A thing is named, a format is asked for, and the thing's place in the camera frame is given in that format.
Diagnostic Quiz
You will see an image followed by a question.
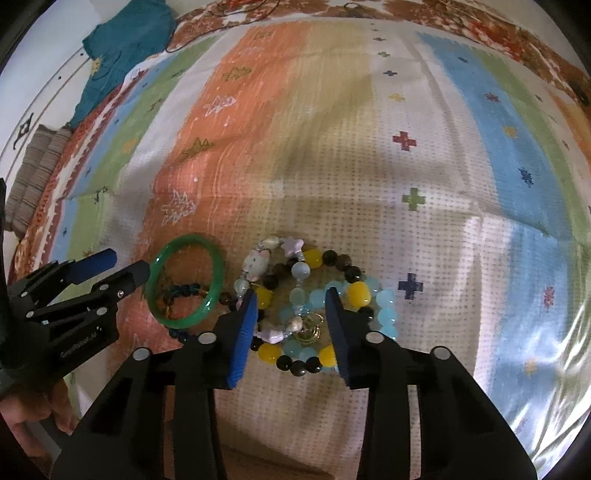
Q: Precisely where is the teal garment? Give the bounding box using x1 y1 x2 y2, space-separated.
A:
69 0 176 127

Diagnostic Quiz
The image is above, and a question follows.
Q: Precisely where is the person's left hand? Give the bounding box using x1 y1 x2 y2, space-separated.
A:
0 378 77 457

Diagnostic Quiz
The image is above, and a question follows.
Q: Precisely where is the yellow and black bead bracelet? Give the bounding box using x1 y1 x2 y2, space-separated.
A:
249 248 375 377

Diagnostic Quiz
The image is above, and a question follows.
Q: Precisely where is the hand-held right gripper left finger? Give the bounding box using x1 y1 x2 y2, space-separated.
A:
51 290 258 480

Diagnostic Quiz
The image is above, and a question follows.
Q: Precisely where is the dark blue bead bracelet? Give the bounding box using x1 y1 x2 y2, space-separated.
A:
157 282 238 344

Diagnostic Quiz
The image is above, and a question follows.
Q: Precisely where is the grey striped folded cushion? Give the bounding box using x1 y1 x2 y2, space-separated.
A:
4 124 74 232

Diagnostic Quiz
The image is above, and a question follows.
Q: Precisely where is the white bed headboard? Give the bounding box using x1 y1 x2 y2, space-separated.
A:
0 44 100 185

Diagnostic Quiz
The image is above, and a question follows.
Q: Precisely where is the colourful striped mat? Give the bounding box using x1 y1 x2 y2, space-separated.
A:
60 18 591 472

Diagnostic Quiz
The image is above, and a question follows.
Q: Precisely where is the cat charm bead bracelet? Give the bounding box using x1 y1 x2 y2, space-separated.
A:
233 235 324 344

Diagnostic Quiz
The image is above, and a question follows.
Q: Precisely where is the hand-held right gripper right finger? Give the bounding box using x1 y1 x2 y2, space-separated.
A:
325 286 539 480

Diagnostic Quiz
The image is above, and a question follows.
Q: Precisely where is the green jade bangle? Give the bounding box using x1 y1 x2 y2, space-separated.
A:
145 234 225 329

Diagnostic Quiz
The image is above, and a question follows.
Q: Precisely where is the light blue bead bracelet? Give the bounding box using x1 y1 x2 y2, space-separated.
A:
284 274 399 370

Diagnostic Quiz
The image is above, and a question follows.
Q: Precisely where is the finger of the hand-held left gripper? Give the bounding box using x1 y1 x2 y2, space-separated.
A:
28 260 151 333
9 248 117 305

